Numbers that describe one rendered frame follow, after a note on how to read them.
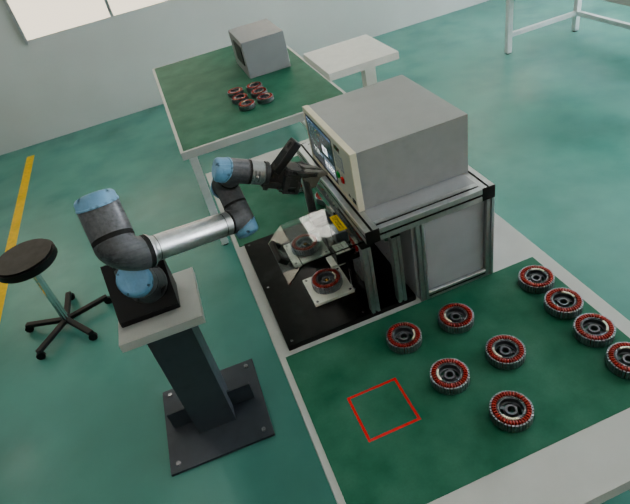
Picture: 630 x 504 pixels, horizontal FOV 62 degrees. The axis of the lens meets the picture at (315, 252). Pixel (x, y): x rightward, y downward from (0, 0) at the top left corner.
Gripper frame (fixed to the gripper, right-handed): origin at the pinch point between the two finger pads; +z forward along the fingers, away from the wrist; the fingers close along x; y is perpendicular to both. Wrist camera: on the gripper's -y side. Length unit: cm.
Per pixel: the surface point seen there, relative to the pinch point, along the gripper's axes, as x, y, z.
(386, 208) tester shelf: 17.4, 3.5, 15.5
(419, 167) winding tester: 14.3, -9.6, 24.5
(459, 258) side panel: 24, 18, 45
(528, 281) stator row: 38, 17, 63
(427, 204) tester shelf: 22.8, -1.2, 25.7
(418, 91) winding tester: -10.9, -26.5, 32.2
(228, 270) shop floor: -129, 128, 13
